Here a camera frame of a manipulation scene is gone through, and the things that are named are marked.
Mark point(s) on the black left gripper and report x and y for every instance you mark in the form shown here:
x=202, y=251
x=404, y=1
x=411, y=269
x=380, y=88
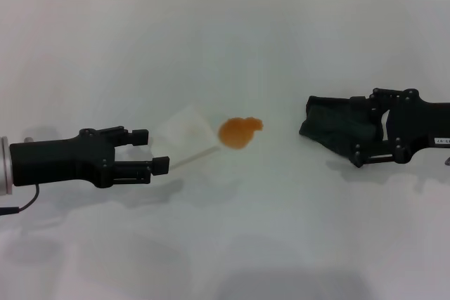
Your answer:
x=59, y=159

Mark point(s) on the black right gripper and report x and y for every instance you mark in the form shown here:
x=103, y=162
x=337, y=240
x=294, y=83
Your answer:
x=422, y=124

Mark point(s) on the dark blue rag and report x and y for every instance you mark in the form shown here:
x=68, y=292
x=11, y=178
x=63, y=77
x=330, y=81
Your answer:
x=330, y=124

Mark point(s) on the white paper cup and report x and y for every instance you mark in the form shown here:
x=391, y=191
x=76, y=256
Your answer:
x=186, y=131

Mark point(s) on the brown water stain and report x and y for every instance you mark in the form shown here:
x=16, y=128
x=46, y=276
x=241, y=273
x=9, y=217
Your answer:
x=237, y=135

